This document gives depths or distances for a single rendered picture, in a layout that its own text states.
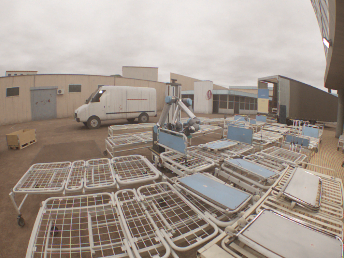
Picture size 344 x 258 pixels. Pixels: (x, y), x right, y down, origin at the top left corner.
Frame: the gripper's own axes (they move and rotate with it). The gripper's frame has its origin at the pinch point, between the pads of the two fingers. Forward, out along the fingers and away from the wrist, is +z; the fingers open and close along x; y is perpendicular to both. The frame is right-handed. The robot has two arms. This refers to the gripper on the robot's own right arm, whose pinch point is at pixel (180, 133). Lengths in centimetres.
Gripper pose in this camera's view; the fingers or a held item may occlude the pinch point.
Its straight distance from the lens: 193.8
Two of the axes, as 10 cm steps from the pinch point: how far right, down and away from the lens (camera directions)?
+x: -1.2, -9.6, -2.6
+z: -8.1, 2.5, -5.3
